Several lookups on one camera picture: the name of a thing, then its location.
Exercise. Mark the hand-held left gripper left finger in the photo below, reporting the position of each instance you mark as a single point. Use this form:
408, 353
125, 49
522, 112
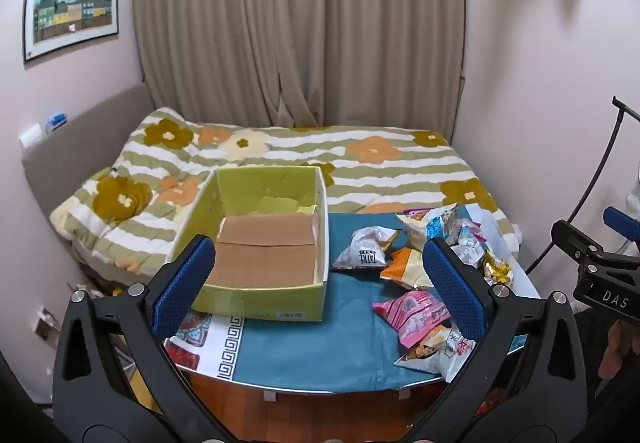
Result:
185, 279

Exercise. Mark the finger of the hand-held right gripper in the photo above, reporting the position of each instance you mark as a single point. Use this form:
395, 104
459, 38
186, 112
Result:
622, 224
575, 240

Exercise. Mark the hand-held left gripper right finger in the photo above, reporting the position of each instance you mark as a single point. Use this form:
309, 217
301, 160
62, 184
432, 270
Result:
450, 284

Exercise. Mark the beige orange stick snack packet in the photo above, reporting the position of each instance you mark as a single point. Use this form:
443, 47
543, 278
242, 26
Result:
402, 268

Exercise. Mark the green cardboard box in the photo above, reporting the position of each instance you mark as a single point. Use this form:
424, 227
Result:
260, 253

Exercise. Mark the person's right hand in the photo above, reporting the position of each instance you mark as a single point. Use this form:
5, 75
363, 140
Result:
616, 353

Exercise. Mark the gold foil snack packet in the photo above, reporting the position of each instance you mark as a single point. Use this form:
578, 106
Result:
495, 268

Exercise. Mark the white blue red snack bag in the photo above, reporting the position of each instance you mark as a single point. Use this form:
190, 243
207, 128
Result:
414, 232

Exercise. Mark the white plastic sheet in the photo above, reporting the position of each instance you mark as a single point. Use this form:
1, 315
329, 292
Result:
496, 229

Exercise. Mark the white snack packet nut print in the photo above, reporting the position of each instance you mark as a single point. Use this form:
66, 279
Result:
432, 355

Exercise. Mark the white snack packet black text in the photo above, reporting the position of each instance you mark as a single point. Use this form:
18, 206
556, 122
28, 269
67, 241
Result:
360, 250

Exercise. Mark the blue patterned tablecloth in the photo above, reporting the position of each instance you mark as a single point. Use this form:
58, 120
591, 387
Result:
350, 333

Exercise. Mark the floral striped blanket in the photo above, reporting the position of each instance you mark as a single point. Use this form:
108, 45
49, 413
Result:
280, 148

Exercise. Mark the grey headboard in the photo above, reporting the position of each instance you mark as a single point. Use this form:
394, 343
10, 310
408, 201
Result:
95, 133

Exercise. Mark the blue white small device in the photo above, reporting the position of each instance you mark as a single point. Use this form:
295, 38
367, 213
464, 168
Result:
56, 122

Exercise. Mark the beige curtain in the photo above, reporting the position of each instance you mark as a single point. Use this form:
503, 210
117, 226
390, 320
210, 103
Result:
300, 23

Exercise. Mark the wall socket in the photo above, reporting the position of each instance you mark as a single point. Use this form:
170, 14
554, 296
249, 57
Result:
47, 325

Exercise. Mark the white wall switch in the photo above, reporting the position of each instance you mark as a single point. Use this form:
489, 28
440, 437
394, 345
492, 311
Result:
31, 135

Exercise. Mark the framed wall picture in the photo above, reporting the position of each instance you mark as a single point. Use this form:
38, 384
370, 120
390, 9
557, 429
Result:
72, 8

